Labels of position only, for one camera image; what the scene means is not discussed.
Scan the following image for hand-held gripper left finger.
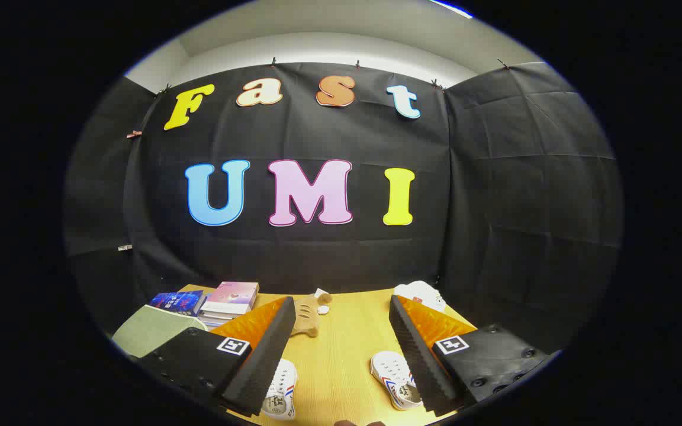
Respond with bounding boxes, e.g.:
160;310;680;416
137;296;297;418

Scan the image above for white striped canvas shoe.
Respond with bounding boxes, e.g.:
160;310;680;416
261;358;299;421
369;351;423;411

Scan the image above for dark blue book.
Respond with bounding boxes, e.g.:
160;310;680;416
149;290;205;317

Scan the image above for brown plush toy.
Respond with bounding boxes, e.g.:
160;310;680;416
291;288;333;338

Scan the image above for green fabric storage box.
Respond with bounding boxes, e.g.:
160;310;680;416
112;305;208;359

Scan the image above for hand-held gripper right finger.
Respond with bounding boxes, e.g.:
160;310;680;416
388;295;555;418

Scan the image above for black backdrop cloth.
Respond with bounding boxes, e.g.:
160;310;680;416
63;61;625;356

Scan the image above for white plush toy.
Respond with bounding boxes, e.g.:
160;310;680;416
393;281;447;313

